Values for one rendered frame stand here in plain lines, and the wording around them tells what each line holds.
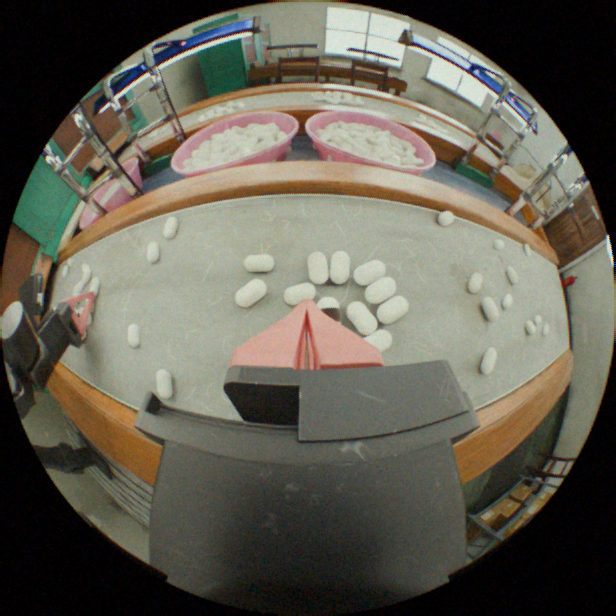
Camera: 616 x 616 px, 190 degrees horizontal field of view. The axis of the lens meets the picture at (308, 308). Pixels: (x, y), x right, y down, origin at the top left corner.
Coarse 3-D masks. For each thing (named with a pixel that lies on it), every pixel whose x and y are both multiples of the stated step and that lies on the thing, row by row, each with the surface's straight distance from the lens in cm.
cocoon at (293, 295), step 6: (288, 288) 19; (294, 288) 19; (300, 288) 19; (306, 288) 19; (312, 288) 19; (288, 294) 19; (294, 294) 19; (300, 294) 19; (306, 294) 19; (312, 294) 19; (288, 300) 19; (294, 300) 19; (300, 300) 19
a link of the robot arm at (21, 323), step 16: (16, 304) 34; (0, 320) 35; (16, 320) 32; (16, 336) 31; (32, 336) 34; (16, 352) 33; (32, 352) 33; (16, 368) 36; (16, 400) 39; (32, 400) 38
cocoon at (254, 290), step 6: (252, 282) 20; (258, 282) 20; (246, 288) 20; (252, 288) 19; (258, 288) 19; (264, 288) 20; (240, 294) 20; (246, 294) 19; (252, 294) 19; (258, 294) 20; (264, 294) 20; (240, 300) 20; (246, 300) 20; (252, 300) 20; (246, 306) 20
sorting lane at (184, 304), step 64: (128, 256) 38; (192, 256) 27; (384, 256) 24; (448, 256) 30; (512, 256) 49; (128, 320) 32; (192, 320) 24; (256, 320) 21; (448, 320) 26; (512, 320) 40; (128, 384) 32; (192, 384) 24; (512, 384) 40
